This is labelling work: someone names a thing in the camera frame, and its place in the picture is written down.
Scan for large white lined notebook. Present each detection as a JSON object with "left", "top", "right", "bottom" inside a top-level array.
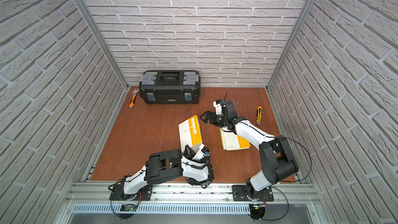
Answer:
[{"left": 178, "top": 115, "right": 203, "bottom": 152}]

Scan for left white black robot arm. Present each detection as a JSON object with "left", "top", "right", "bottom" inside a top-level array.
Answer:
[{"left": 108, "top": 145, "right": 214, "bottom": 201}]

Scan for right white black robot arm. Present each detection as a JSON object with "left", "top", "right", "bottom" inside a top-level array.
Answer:
[{"left": 199, "top": 100, "right": 299, "bottom": 201}]

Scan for yellow black utility knife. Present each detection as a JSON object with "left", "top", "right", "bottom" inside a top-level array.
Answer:
[{"left": 256, "top": 106, "right": 263, "bottom": 125}]

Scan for black plastic toolbox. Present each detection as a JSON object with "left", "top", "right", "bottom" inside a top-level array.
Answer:
[{"left": 138, "top": 70, "right": 201, "bottom": 104}]

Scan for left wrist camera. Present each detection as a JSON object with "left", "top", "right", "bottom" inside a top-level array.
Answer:
[{"left": 192, "top": 144, "right": 210, "bottom": 163}]

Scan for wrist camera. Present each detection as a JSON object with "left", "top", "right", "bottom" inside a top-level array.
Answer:
[
  {"left": 192, "top": 144, "right": 210, "bottom": 163},
  {"left": 213, "top": 100, "right": 224, "bottom": 115}
]

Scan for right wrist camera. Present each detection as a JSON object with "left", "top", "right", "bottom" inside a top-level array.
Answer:
[{"left": 213, "top": 100, "right": 224, "bottom": 115}]

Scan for orange handled adjustable wrench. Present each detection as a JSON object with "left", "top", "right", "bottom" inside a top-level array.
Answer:
[{"left": 129, "top": 88, "right": 140, "bottom": 110}]

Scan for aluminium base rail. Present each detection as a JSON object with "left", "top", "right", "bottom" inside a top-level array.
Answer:
[{"left": 54, "top": 181, "right": 326, "bottom": 224}]

